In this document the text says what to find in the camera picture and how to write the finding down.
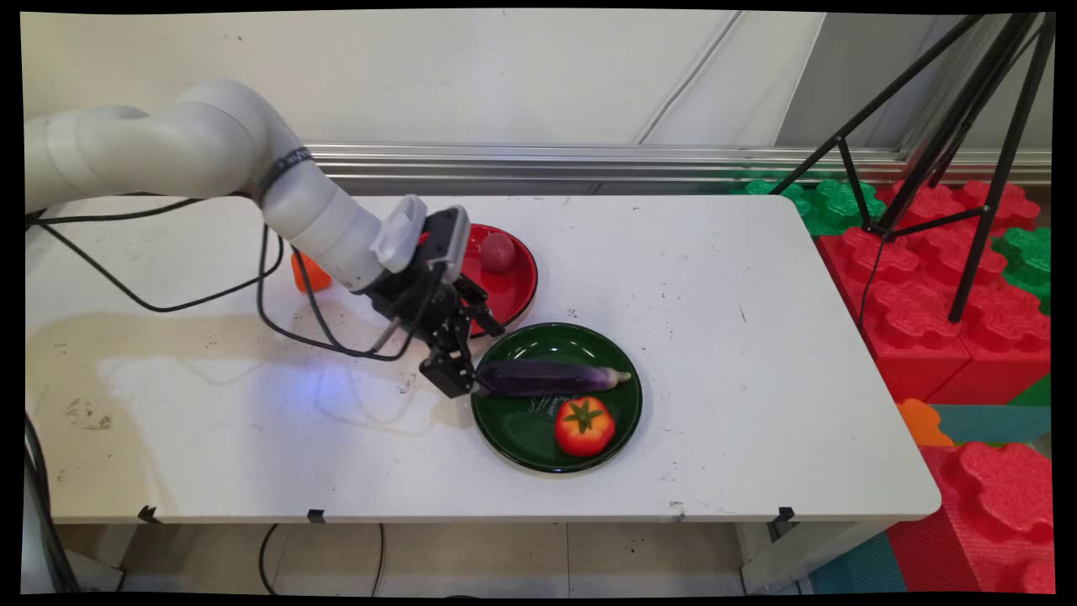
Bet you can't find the teal foam mat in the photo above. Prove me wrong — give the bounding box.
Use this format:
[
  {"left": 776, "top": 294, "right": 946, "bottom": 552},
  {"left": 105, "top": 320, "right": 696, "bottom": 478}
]
[{"left": 929, "top": 404, "right": 1053, "bottom": 448}]

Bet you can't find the aluminium rail profile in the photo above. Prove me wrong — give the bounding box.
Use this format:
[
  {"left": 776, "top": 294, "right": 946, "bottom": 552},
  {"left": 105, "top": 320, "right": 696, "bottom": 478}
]
[{"left": 305, "top": 142, "right": 1053, "bottom": 187}]

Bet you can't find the purple toy eggplant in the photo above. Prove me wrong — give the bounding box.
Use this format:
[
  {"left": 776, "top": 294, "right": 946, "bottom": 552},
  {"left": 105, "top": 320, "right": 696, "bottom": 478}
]
[{"left": 475, "top": 359, "right": 634, "bottom": 399}]

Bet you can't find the black tripod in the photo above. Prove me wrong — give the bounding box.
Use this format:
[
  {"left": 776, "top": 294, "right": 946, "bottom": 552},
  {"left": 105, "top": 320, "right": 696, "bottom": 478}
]
[{"left": 769, "top": 12, "right": 1058, "bottom": 326}]

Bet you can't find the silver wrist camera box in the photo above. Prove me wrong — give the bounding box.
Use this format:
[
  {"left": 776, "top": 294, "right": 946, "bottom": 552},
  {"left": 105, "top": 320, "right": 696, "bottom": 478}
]
[{"left": 420, "top": 205, "right": 471, "bottom": 284}]

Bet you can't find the pink toy fruit ball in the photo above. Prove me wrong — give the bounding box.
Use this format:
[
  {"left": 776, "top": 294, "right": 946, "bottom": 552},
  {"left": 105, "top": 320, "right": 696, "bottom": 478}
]
[{"left": 479, "top": 232, "right": 517, "bottom": 274}]

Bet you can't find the white table leg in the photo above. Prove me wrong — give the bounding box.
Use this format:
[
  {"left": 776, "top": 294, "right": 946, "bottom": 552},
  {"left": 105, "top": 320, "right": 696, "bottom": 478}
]
[{"left": 739, "top": 521, "right": 894, "bottom": 595}]

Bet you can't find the dark green round plate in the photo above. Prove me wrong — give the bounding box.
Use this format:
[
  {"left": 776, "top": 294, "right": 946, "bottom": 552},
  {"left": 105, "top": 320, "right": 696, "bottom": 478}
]
[{"left": 470, "top": 322, "right": 645, "bottom": 475}]

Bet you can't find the black floor cable loop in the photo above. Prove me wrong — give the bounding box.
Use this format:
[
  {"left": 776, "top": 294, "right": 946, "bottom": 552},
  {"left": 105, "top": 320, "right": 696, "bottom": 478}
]
[{"left": 257, "top": 523, "right": 387, "bottom": 597}]

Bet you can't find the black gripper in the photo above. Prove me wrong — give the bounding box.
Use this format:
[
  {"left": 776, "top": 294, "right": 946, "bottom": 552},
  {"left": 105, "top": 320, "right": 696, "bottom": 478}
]
[{"left": 362, "top": 259, "right": 507, "bottom": 400}]

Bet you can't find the orange toy vegetable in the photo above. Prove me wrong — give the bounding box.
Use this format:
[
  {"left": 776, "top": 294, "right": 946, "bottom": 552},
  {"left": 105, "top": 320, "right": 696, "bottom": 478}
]
[{"left": 290, "top": 250, "right": 334, "bottom": 295}]

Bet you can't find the orange foam piece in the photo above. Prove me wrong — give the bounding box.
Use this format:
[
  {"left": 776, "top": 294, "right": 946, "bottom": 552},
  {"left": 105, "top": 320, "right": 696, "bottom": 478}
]
[{"left": 895, "top": 398, "right": 957, "bottom": 448}]

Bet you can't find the red round plate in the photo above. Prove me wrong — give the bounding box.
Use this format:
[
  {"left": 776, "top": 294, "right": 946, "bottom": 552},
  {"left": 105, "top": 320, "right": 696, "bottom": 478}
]
[{"left": 419, "top": 223, "right": 539, "bottom": 340}]

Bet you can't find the green foam block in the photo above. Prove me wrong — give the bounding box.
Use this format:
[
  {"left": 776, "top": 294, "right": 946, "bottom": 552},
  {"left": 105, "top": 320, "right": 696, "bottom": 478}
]
[
  {"left": 991, "top": 226, "right": 1053, "bottom": 317},
  {"left": 730, "top": 176, "right": 888, "bottom": 238}
]

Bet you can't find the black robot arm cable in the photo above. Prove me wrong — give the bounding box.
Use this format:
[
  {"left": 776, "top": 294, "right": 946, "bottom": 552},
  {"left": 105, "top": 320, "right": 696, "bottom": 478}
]
[{"left": 24, "top": 195, "right": 440, "bottom": 364}]

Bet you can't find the red toy tomato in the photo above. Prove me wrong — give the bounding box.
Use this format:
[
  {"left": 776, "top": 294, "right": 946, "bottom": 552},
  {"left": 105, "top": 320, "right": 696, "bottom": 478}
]
[{"left": 554, "top": 396, "right": 618, "bottom": 459}]

